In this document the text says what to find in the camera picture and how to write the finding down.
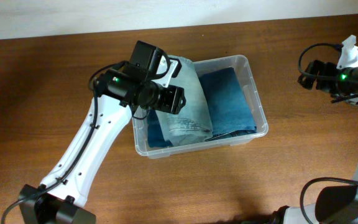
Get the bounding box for blue jeans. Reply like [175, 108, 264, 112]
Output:
[200, 67, 257, 141]

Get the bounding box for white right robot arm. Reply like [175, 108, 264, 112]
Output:
[269, 35, 358, 223]

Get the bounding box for clear plastic storage bin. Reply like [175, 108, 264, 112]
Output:
[132, 55, 269, 159]

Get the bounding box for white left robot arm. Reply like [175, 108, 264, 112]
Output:
[1, 40, 186, 223]

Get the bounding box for light grey jeans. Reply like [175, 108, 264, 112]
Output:
[157, 55, 213, 146]

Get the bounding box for dark teal garment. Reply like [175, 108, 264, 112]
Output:
[147, 110, 172, 147]

